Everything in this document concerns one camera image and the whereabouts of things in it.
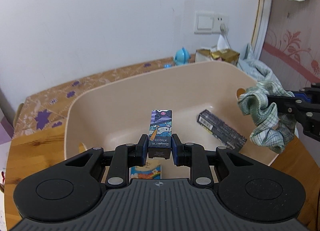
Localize green checked cloth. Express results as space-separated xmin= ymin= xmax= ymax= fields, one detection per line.
xmin=238 ymin=81 xmax=296 ymax=154

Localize cartoon printed small box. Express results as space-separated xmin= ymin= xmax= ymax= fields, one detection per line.
xmin=148 ymin=110 xmax=172 ymax=159

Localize rainbow cartoon small box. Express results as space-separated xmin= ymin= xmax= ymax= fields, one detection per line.
xmin=129 ymin=159 xmax=162 ymax=180

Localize dark long box in bin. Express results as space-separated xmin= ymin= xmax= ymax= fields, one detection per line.
xmin=197 ymin=110 xmax=247 ymax=152

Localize light blue quilt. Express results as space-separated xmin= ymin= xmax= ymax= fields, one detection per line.
xmin=237 ymin=44 xmax=281 ymax=85

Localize beige plastic storage bin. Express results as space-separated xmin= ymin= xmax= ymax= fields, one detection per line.
xmin=63 ymin=60 xmax=281 ymax=180

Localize gold tissue box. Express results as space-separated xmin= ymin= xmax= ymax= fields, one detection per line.
xmin=195 ymin=35 xmax=240 ymax=65

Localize floral paper mat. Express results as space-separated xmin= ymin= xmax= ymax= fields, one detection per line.
xmin=12 ymin=54 xmax=197 ymax=139

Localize pink purple board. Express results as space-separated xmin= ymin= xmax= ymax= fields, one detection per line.
xmin=0 ymin=88 xmax=16 ymax=147

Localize bed headboard cream frame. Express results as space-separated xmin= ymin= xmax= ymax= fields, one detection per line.
xmin=258 ymin=0 xmax=319 ymax=91

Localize white charger cable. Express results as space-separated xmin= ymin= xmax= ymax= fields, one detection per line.
xmin=219 ymin=22 xmax=234 ymax=52

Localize white wall switch socket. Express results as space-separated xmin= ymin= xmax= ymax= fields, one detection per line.
xmin=194 ymin=11 xmax=229 ymax=34

